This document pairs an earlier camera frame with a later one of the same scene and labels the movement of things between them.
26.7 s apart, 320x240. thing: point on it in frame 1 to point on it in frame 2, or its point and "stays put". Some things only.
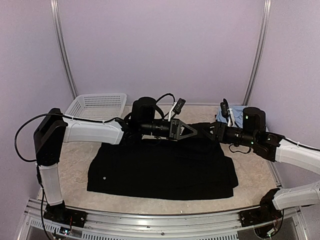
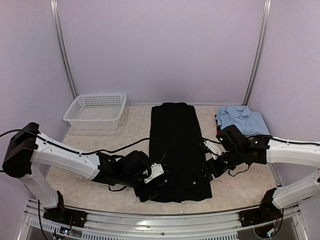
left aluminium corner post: x=55 y=14 stays put
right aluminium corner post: x=260 y=54 stays put
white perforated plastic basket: x=98 y=106 stays put
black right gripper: x=214 y=136 to x=208 y=170
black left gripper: x=176 y=129 to x=141 y=193
